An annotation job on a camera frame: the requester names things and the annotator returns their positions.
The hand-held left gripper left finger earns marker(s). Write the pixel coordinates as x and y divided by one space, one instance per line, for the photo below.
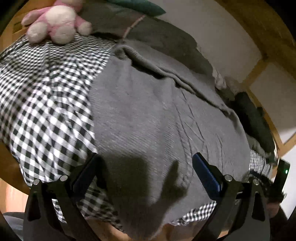
83 177

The teal pillow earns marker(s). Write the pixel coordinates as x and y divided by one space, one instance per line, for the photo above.
138 5

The pink plush toy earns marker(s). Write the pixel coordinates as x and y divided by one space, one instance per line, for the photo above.
57 20

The dark grey quilt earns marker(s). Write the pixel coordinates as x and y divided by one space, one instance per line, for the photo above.
161 34

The white striped pillow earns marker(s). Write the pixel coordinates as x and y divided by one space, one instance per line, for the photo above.
220 80

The wooden bunk bed frame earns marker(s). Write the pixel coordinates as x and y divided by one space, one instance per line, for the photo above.
266 34

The black white checkered bed sheet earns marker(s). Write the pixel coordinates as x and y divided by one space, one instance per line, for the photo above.
46 92

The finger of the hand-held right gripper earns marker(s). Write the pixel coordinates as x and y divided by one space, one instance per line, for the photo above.
263 177

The black garment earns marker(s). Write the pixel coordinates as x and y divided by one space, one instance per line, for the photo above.
254 115

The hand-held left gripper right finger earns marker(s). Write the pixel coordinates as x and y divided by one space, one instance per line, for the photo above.
206 172

